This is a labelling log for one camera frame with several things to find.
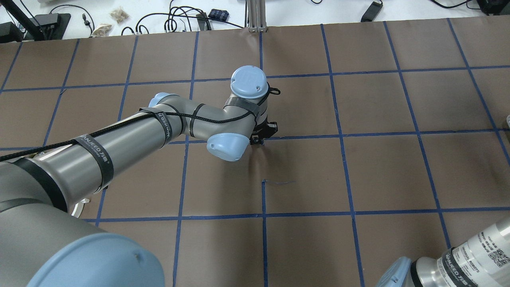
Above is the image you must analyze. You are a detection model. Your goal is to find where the white curved plastic clip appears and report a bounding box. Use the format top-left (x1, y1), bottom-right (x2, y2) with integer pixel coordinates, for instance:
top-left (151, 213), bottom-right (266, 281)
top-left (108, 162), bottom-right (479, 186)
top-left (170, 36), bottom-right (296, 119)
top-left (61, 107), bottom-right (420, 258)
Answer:
top-left (71, 199), bottom-right (89, 218)

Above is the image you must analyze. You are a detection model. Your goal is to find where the aluminium frame post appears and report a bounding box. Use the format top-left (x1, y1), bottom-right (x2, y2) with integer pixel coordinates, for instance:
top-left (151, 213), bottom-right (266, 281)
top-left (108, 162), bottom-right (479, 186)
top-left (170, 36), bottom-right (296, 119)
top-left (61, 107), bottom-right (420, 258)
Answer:
top-left (245, 0), bottom-right (267, 33)

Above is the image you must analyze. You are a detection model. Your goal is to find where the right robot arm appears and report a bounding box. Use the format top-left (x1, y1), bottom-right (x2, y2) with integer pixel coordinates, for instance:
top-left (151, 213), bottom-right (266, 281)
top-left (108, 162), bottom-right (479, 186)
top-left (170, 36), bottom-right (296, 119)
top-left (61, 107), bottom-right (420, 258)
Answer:
top-left (377, 217), bottom-right (510, 287)

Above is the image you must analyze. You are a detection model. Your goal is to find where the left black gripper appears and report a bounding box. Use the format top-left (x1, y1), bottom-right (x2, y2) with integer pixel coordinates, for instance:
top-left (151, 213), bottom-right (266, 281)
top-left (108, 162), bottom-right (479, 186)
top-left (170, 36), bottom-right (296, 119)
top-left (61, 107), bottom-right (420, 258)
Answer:
top-left (249, 119), bottom-right (278, 145)

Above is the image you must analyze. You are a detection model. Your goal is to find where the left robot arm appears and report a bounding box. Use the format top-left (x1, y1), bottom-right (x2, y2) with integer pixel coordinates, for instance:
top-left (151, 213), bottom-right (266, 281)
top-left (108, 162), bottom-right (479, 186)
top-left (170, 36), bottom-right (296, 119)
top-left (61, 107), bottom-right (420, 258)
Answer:
top-left (0, 65), bottom-right (280, 287)

